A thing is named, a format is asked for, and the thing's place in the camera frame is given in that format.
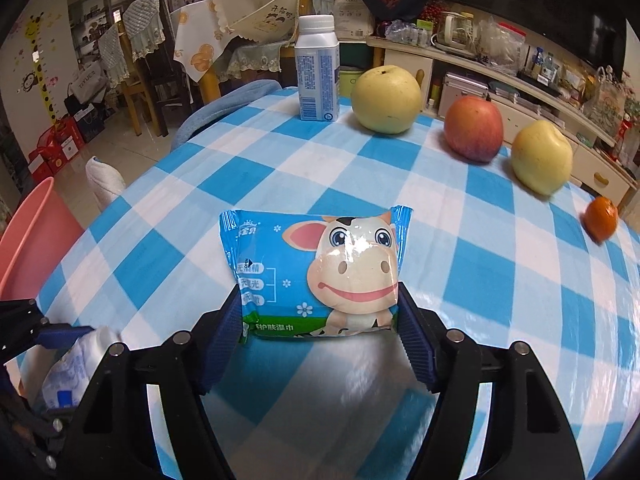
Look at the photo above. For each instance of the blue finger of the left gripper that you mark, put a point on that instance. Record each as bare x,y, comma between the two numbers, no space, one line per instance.
60,336

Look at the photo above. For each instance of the small orange tangerine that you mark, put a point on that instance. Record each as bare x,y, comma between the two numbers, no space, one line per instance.
600,219

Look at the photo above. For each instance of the yellow pear left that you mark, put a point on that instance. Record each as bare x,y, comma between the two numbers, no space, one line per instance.
386,99

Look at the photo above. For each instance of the white electric kettle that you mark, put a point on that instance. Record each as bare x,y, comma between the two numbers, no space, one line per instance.
456,31

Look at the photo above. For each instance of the blue cow wet wipes pack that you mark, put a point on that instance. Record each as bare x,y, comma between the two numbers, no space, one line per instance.
305,275

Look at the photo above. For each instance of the wooden dining chair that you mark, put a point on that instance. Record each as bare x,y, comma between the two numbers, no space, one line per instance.
248,59

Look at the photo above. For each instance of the pink plastic trash bucket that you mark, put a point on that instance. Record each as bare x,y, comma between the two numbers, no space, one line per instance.
39,235

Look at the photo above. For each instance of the blue white checkered tablecloth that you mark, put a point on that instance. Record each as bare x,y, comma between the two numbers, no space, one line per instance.
487,256

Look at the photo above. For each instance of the crushed clear plastic bottle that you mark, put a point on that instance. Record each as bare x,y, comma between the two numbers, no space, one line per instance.
68,379

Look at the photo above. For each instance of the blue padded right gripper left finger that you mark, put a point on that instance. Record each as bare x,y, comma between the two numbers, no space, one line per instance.
220,332

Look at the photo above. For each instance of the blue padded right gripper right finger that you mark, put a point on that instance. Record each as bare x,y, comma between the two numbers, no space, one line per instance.
416,328

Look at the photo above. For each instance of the yellow pear right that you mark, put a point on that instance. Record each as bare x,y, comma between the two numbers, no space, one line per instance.
542,157

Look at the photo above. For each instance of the yellow pear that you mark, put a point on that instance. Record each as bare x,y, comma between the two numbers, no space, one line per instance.
386,99
542,157

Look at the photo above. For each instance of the red apple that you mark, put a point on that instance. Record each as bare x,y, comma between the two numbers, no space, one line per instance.
473,128

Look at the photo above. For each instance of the white blue drink bottle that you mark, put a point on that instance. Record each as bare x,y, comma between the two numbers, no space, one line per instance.
317,58

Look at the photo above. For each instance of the cream tv cabinet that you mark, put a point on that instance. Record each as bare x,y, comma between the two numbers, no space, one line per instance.
444,77

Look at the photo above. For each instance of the black flat screen television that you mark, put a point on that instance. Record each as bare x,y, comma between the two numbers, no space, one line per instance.
535,5

